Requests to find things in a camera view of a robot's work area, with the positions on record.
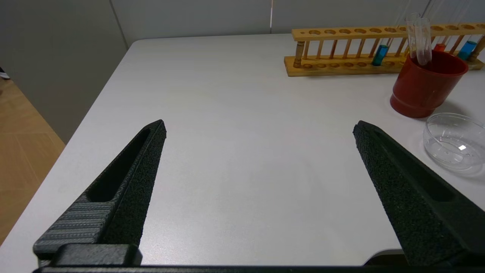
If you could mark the test tube with teal pigment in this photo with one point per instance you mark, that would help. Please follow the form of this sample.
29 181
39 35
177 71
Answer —
380 55

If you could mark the empty clear test tube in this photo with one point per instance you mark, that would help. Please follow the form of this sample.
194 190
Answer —
411 34
424 41

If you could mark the clear glass dish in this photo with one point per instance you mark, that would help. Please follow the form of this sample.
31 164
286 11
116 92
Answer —
451 151

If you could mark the test tube with red pigment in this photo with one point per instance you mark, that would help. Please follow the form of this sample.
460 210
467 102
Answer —
439 47

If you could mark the wooden test tube rack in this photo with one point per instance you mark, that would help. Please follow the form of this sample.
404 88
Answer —
341 69

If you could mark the test tube with blue pigment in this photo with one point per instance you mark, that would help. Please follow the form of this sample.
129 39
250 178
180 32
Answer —
467 49

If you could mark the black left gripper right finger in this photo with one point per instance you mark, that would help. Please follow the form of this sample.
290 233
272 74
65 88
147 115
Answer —
416 204

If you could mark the red plastic cup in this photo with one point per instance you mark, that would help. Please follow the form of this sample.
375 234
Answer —
420 91

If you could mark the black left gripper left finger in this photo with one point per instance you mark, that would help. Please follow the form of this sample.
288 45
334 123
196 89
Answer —
125 197

